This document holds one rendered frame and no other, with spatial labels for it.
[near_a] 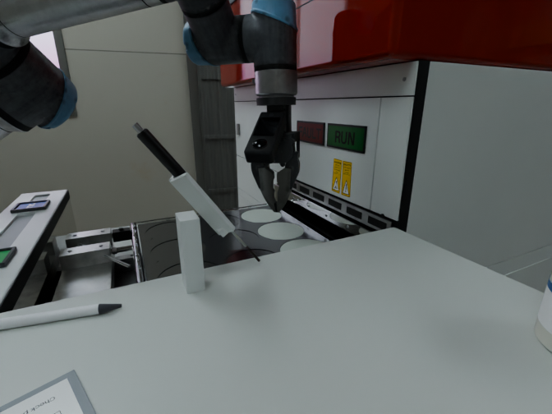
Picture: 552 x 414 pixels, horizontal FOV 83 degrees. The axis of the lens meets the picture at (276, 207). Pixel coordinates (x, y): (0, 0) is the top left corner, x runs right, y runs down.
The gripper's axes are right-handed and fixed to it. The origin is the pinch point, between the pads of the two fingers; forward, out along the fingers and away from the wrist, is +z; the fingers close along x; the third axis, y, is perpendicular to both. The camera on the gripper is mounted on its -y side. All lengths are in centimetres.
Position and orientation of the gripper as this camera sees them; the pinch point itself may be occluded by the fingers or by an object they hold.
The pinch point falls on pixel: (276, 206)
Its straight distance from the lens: 60.0
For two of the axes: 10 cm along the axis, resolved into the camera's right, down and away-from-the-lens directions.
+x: -9.7, -0.5, 2.3
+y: 2.3, -2.9, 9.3
